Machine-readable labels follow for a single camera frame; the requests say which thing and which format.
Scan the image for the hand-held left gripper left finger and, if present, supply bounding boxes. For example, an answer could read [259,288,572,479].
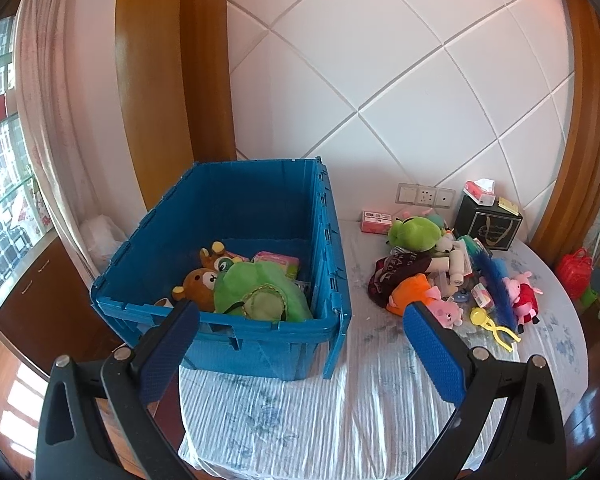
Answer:
[35,300,201,480]

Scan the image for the black gift bag gold handles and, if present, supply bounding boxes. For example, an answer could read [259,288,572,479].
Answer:
[454,194,524,251]

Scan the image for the yellow plastic toy tongs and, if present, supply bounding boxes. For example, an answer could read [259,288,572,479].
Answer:
[470,308,523,345]

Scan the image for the pig plush red dress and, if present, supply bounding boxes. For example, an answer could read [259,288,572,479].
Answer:
[502,270,543,336]

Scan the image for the pink cardboard box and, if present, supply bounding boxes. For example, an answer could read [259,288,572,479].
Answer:
[361,210,393,234]

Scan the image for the dark maroon cloth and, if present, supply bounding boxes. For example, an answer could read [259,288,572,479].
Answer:
[366,251,433,307]

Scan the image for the pink white tissue pack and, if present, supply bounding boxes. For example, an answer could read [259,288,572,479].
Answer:
[462,178,497,207]

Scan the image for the wooden cabinet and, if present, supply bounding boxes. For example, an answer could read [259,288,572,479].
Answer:
[0,232,126,376]

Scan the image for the red toy basket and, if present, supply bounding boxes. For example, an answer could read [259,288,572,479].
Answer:
[555,247,595,300]

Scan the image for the brown big-eyed plush toy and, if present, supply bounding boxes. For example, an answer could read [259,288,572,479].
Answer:
[200,241,243,273]

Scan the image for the small pink white box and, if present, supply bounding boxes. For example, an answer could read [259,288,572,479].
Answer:
[470,282,493,309]

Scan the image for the pig plush blue shirt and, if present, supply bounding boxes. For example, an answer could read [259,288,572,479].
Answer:
[427,297,465,330]

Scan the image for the pink sheer curtain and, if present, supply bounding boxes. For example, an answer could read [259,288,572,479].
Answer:
[12,0,146,281]

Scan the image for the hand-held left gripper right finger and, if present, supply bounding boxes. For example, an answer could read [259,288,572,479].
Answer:
[402,301,568,480]

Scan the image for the white lotion bottle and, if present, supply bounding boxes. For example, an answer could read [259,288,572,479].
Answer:
[447,252,468,286]

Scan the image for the green frog plush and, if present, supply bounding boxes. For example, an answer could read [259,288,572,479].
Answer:
[386,216,443,253]

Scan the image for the large green plush toy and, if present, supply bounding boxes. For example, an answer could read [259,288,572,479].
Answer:
[213,260,315,323]

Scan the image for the pink green packet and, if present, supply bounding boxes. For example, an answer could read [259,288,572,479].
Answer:
[252,251,301,278]

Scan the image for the orange plush toy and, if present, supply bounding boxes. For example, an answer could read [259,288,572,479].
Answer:
[387,273,441,316]

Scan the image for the brown bear plush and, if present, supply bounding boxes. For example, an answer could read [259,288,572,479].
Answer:
[172,268,221,313]

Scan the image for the window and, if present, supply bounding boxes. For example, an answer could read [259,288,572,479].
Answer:
[0,15,56,306]

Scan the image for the white dog plush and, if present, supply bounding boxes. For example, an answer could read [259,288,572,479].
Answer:
[432,232,461,256]

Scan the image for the blue feather toy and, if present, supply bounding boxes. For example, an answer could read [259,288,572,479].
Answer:
[467,237,518,333]

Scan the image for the blue plastic storage crate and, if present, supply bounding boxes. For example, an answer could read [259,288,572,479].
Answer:
[90,157,353,381]

